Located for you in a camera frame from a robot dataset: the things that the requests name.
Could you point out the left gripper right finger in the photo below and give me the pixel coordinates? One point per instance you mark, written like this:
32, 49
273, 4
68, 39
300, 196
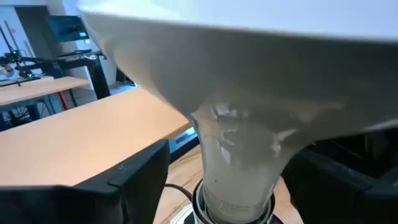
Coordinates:
335, 202

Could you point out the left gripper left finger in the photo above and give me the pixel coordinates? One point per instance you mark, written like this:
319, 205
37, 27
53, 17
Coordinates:
77, 205

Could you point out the white globe lightbulb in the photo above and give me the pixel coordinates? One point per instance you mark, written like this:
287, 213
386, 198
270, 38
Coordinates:
248, 62

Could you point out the small black robot arm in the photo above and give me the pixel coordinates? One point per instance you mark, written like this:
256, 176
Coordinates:
15, 59

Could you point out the tan wooden desk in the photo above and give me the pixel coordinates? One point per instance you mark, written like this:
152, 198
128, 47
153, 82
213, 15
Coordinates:
77, 140

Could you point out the small tan desk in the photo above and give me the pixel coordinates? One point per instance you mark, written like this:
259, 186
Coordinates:
37, 90

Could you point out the black aluminium frame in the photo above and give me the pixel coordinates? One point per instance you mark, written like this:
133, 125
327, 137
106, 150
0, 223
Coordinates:
183, 154

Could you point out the black standing desk frame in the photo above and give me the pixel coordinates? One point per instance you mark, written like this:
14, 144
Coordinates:
98, 77

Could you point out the dark wall monitor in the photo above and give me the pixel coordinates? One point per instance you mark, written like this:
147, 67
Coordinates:
66, 28

